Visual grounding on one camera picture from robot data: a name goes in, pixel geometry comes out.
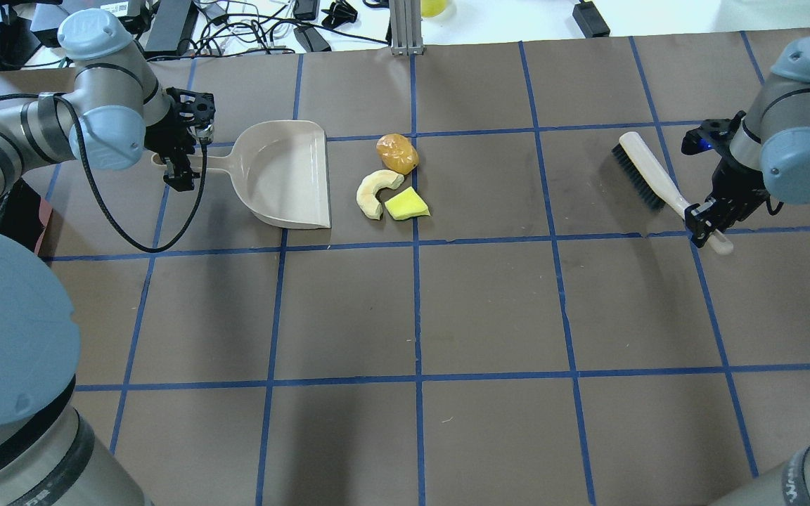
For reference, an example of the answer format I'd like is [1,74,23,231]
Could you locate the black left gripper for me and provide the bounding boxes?
[145,87,216,192]

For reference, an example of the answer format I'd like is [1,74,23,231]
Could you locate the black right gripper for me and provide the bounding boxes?
[682,111,771,249]

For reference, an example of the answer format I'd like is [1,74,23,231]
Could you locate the white brush with dark bristles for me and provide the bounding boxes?
[612,131,734,255]

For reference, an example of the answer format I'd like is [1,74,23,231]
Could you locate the beige plastic dustpan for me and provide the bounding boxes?
[151,119,332,230]

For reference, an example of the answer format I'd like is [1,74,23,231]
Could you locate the pale curved peel piece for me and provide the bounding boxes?
[356,169,405,221]

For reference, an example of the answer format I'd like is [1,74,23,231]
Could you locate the brown potato-like trash item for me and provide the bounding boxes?
[375,134,419,176]

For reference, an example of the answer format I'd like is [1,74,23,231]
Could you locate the yellow sponge wedge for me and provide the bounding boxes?
[385,187,431,221]

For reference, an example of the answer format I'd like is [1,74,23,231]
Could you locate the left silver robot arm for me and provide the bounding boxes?
[0,8,214,505]

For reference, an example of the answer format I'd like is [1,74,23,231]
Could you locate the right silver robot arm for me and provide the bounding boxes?
[681,37,810,505]

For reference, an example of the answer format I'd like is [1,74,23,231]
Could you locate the black power adapter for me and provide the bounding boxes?
[572,1,611,39]

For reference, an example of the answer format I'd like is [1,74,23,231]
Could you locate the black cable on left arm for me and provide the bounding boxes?
[0,91,209,254]

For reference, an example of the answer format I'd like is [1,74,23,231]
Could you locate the tangle of black cables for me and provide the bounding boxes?
[138,0,392,58]

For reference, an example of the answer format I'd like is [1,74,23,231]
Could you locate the aluminium frame post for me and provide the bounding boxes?
[389,0,425,56]

